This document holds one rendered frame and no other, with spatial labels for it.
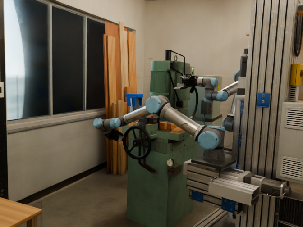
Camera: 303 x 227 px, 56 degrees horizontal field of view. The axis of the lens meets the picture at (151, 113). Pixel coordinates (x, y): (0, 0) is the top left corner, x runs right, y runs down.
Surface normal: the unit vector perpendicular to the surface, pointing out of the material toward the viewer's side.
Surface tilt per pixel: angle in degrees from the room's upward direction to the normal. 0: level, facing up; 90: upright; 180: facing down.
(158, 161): 90
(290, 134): 90
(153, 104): 86
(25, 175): 90
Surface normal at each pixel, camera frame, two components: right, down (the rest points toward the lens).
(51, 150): 0.91, 0.08
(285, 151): -0.63, 0.07
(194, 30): -0.41, 0.09
